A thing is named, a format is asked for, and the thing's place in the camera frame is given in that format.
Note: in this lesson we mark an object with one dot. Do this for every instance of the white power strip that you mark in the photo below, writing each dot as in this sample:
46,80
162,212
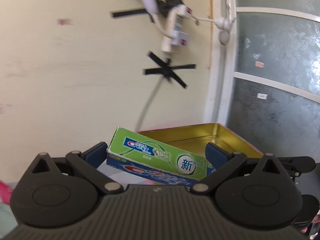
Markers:
175,27

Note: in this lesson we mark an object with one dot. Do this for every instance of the frosted glass door pane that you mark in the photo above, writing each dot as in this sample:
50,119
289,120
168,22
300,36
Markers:
277,80

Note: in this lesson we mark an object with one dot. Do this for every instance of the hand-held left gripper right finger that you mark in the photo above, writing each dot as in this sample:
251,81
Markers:
216,155

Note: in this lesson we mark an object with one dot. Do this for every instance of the pink tin box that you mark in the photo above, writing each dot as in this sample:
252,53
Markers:
200,136

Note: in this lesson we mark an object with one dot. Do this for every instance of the white door frame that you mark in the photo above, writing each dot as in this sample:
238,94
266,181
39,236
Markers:
220,80

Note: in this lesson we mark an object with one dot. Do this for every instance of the green and blue toothpaste box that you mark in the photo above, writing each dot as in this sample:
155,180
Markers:
160,158

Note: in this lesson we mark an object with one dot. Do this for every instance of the white sticker on glass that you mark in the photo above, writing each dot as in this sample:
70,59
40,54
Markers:
261,95

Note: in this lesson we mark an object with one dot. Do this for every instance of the red sticker on glass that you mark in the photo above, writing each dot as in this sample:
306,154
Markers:
259,64

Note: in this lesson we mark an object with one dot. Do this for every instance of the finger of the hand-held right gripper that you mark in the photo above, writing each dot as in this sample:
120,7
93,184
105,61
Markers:
300,163

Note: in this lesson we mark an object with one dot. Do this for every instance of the pink cloth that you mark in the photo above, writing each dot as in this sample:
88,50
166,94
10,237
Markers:
6,192

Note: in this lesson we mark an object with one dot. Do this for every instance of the black tape cross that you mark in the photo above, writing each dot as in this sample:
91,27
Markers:
170,71
132,12

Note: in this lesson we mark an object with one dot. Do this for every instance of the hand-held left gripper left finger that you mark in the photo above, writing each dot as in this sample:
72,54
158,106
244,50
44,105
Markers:
96,153

